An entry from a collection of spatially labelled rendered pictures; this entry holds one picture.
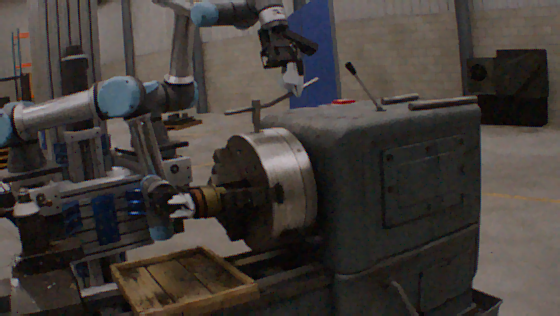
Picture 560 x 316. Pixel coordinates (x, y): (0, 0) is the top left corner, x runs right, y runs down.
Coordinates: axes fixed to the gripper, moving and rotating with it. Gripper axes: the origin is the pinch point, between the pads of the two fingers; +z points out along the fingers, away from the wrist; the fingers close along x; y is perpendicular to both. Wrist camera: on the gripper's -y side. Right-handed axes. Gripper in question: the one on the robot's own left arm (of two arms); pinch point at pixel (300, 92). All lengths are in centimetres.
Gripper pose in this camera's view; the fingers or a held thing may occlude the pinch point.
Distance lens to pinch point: 138.1
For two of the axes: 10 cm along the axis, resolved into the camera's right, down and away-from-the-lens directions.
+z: 2.4, 9.6, -1.4
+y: -8.7, 1.5, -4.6
